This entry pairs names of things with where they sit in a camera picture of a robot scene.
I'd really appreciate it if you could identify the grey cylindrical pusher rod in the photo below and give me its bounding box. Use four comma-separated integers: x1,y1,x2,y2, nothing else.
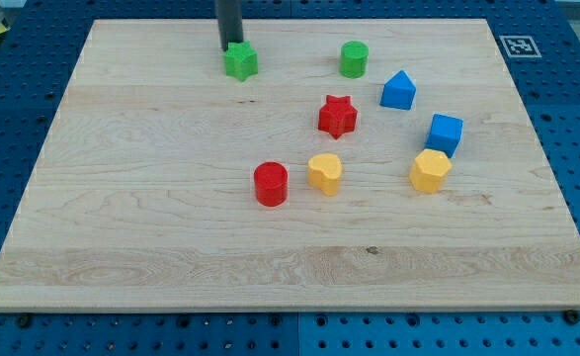
214,0,244,51

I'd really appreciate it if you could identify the green cylinder block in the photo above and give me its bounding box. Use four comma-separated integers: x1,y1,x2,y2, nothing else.
339,41,369,78

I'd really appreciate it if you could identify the blue cube block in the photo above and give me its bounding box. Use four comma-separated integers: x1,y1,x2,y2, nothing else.
425,114,463,158

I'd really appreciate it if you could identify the blue triangular prism block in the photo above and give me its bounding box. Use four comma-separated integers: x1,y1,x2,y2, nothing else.
379,70,416,110

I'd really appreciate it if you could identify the white fiducial marker tag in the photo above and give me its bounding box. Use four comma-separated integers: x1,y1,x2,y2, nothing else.
499,35,541,58

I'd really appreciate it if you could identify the yellow hexagon block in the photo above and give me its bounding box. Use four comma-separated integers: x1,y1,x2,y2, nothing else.
409,148,453,194

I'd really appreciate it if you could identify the green star block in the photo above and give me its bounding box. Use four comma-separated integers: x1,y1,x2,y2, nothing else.
223,41,258,82

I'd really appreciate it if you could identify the light wooden board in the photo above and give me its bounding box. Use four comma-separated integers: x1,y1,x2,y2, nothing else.
0,19,580,312

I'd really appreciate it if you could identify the red star block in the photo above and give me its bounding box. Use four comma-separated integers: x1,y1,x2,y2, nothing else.
317,95,358,139

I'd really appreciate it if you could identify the red cylinder block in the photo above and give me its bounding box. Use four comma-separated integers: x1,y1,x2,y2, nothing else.
254,161,289,207

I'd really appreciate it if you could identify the yellow heart block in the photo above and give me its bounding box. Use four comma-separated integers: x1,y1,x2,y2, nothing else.
307,153,343,196

